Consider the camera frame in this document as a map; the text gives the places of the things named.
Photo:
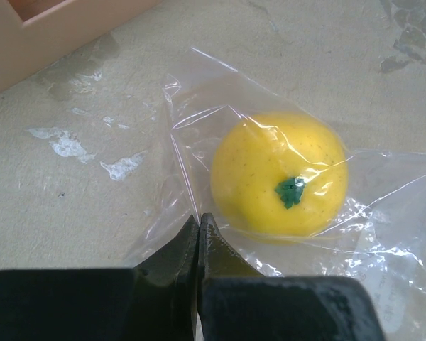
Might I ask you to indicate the clear zip bag yellow food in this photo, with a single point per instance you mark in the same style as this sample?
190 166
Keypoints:
377 238

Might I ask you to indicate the clear zip bag brown food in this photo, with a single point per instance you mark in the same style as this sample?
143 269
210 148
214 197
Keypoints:
410 45

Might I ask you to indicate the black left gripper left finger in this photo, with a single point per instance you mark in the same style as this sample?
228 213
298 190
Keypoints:
155 300

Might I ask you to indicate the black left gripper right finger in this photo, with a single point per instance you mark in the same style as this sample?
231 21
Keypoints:
237 302

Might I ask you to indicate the pink plastic file organizer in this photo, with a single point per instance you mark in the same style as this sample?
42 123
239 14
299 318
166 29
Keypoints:
34 34

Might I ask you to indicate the yellow fake lemon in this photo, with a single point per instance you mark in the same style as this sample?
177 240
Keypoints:
280 174

